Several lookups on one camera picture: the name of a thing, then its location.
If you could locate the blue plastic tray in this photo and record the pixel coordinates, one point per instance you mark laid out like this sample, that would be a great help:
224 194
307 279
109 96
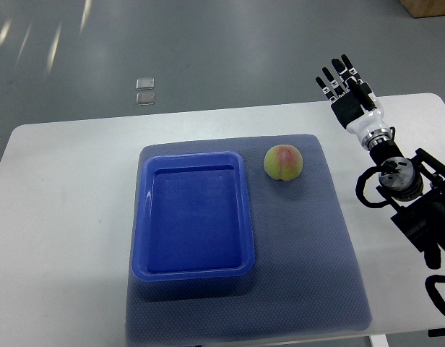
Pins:
193 218

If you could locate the grey textured mat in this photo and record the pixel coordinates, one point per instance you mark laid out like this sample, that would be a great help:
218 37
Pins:
305 279

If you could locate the green and red peach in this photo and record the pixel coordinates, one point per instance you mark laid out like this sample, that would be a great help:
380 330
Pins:
283 162

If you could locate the lower floor socket plate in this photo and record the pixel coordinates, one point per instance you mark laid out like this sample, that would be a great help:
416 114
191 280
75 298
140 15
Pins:
145 98

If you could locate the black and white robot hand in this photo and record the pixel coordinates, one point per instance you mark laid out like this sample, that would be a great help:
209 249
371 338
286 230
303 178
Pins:
353 102

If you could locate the upper floor socket plate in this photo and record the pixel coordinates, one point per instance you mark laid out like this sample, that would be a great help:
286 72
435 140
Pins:
145 83

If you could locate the brown cardboard box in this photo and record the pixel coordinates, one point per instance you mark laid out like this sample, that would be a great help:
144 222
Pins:
424 8

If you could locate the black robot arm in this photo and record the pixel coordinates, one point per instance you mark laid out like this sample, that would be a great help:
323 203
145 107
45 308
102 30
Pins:
414 187

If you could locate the floor socket plate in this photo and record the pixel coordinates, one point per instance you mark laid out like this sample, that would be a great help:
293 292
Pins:
145 83
145 98

